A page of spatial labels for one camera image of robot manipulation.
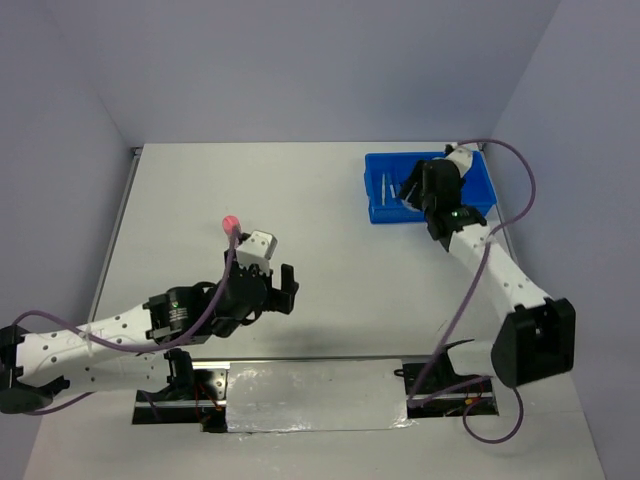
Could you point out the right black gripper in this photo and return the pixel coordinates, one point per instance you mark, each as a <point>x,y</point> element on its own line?
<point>415,196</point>

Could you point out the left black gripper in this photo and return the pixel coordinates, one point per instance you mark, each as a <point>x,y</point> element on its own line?
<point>281,299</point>

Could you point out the yellow gel pen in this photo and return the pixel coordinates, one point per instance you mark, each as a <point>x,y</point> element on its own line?
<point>385,192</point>

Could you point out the pink capped eraser bottle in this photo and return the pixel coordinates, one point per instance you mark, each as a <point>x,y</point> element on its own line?
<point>232,226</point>

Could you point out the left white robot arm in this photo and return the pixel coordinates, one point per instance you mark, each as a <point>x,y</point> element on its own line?
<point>143,348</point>

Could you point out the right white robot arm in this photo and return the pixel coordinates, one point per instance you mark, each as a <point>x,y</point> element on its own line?
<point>536,336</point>

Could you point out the blue divided plastic bin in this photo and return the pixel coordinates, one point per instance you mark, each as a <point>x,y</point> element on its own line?
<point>385,172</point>

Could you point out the silver foil plate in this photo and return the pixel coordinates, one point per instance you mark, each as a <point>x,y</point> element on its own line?
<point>315,396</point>

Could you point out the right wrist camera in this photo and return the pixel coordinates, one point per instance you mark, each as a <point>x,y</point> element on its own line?
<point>460,156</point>

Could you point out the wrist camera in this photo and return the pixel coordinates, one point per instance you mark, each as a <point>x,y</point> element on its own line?
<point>256,250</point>
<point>460,156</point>

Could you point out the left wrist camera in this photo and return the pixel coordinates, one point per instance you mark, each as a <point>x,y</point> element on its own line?
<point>256,250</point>

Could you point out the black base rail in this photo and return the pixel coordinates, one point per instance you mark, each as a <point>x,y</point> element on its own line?
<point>443,394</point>

